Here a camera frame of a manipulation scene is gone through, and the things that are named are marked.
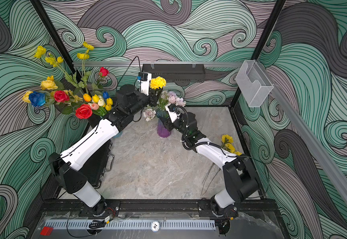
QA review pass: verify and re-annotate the yellow carnation flower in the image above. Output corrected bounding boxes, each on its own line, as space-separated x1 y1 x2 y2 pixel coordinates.
150 76 167 90
221 134 234 151
201 142 236 189
234 151 243 156

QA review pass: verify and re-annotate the mixed rose bouquet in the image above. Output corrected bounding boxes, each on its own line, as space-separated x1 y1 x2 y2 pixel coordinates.
22 42 109 119

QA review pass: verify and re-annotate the clear plastic wall bin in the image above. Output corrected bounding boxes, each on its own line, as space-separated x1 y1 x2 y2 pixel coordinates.
235 60 274 108

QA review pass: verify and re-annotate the white slotted cable duct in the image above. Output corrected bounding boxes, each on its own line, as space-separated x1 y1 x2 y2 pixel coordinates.
44 219 216 231

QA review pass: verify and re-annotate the black case with handle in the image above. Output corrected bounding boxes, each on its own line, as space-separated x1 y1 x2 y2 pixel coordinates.
79 140 112 189

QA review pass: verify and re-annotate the purple glass vase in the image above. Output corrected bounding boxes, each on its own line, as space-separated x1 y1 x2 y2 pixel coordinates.
157 120 171 138

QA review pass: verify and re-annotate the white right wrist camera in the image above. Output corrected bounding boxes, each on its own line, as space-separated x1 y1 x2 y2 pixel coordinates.
165 104 180 123

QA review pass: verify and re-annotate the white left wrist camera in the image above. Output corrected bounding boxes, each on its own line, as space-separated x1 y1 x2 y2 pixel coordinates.
137 72 152 96

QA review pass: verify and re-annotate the colourful tulip bunch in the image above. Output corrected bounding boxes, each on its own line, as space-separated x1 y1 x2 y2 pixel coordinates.
83 92 113 117

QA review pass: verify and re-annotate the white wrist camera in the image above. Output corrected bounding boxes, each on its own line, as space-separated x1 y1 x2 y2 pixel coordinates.
137 72 152 96
165 104 180 123

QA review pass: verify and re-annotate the red small block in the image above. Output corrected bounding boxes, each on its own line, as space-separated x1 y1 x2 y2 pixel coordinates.
40 227 53 236

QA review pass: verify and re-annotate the black wall tray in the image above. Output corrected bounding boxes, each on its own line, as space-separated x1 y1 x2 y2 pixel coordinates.
142 63 206 86

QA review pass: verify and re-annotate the pink lilac flower bunch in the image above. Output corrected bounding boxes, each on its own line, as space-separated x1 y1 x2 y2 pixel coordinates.
142 90 186 121

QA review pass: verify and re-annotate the black left corner post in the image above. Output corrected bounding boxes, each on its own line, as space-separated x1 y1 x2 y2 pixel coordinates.
30 0 75 73

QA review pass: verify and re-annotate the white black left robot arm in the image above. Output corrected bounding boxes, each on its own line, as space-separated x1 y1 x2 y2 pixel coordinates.
49 85 163 217

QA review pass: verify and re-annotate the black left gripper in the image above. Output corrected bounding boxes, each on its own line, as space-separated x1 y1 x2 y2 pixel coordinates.
125 86 161 120

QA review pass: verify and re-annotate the black vase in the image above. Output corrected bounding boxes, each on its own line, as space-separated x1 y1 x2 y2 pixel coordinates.
88 114 101 128

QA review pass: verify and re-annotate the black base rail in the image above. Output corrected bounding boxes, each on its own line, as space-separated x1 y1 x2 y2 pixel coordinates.
33 199 281 222

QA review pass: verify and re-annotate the black corner frame post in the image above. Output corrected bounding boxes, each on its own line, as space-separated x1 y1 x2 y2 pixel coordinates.
229 0 287 108

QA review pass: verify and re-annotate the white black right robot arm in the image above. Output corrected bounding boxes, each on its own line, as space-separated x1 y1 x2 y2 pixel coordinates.
164 104 261 217

